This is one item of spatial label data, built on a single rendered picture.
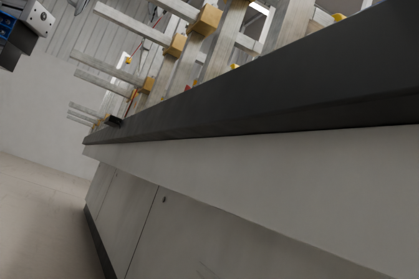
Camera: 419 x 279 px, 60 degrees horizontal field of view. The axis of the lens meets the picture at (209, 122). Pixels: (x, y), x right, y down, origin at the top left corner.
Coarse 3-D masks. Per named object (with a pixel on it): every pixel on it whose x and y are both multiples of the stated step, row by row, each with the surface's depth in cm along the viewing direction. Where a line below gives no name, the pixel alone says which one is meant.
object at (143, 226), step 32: (96, 192) 312; (128, 192) 194; (160, 192) 142; (96, 224) 248; (128, 224) 167; (160, 224) 127; (192, 224) 102; (224, 224) 85; (256, 224) 73; (128, 256) 147; (160, 256) 115; (192, 256) 94; (224, 256) 80; (256, 256) 69; (288, 256) 61; (320, 256) 55
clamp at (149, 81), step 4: (148, 80) 133; (152, 80) 134; (144, 84) 133; (148, 84) 133; (152, 84) 134; (140, 88) 137; (144, 88) 132; (148, 88) 133; (144, 92) 138; (148, 92) 135
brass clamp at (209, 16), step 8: (208, 8) 89; (216, 8) 90; (200, 16) 89; (208, 16) 89; (216, 16) 90; (192, 24) 94; (200, 24) 90; (208, 24) 89; (216, 24) 89; (200, 32) 95; (208, 32) 93
